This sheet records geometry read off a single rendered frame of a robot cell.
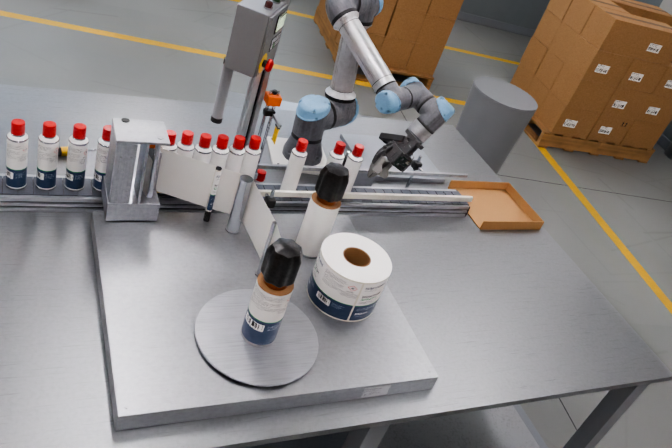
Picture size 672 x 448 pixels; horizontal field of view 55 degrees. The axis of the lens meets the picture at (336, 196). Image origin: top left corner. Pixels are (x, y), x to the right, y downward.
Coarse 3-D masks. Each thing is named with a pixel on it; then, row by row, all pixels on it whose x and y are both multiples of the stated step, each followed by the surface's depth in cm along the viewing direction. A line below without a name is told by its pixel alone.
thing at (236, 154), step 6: (234, 138) 195; (240, 138) 195; (234, 144) 196; (240, 144) 195; (234, 150) 196; (240, 150) 197; (228, 156) 197; (234, 156) 196; (240, 156) 197; (228, 162) 198; (234, 162) 198; (240, 162) 198; (228, 168) 199; (234, 168) 199; (240, 168) 201
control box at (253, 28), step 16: (256, 0) 180; (240, 16) 176; (256, 16) 175; (272, 16) 176; (240, 32) 178; (256, 32) 177; (272, 32) 182; (240, 48) 180; (256, 48) 179; (224, 64) 184; (240, 64) 183; (256, 64) 182
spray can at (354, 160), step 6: (360, 144) 215; (354, 150) 214; (360, 150) 213; (348, 156) 215; (354, 156) 215; (360, 156) 215; (348, 162) 216; (354, 162) 214; (360, 162) 215; (348, 168) 216; (354, 168) 216; (354, 174) 217; (354, 180) 220; (348, 186) 220
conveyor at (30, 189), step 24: (0, 192) 175; (24, 192) 178; (48, 192) 182; (72, 192) 184; (96, 192) 187; (360, 192) 230; (384, 192) 235; (408, 192) 240; (432, 192) 245; (456, 192) 251
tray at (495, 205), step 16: (464, 192) 262; (480, 192) 266; (496, 192) 271; (512, 192) 271; (480, 208) 256; (496, 208) 260; (512, 208) 264; (528, 208) 262; (480, 224) 246; (496, 224) 245; (512, 224) 249; (528, 224) 252
